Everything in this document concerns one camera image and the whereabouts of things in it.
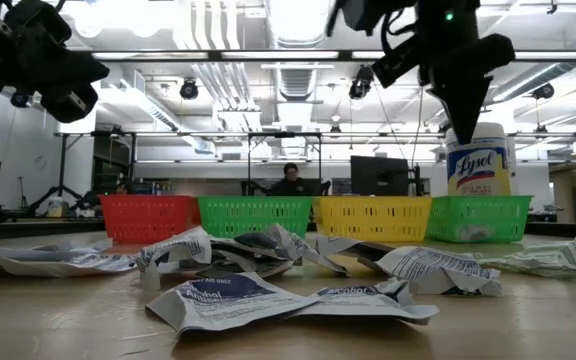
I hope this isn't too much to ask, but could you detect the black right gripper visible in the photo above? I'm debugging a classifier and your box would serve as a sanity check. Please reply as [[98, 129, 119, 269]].
[[371, 33, 517, 144]]

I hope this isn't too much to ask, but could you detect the Lysol wipes canister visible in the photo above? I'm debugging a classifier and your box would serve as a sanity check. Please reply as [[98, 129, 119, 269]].
[[445, 121, 513, 197]]

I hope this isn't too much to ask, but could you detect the green plastic slotted basket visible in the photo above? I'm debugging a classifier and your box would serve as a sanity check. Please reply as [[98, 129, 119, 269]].
[[197, 195, 315, 240], [425, 194, 534, 245]]

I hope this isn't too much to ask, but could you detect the yellow plastic slotted basket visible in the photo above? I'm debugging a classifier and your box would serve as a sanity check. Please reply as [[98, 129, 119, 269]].
[[311, 195, 434, 244]]

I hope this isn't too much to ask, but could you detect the red plastic slotted basket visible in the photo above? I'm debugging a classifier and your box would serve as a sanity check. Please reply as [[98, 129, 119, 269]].
[[99, 194, 202, 245]]

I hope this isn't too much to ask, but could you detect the person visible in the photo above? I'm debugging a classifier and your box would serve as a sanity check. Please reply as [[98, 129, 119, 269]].
[[269, 162, 319, 197]]

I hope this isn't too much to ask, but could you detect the black hanging camera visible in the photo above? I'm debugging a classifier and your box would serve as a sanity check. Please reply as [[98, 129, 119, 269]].
[[347, 64, 376, 101], [531, 82, 556, 101], [9, 88, 31, 109], [178, 78, 200, 101]]

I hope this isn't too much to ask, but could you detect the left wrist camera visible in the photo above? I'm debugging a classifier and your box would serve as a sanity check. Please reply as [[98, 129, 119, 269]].
[[0, 0, 73, 45]]

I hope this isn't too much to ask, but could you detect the black workstation frame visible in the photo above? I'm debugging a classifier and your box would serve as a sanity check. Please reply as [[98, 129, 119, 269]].
[[55, 129, 449, 197]]

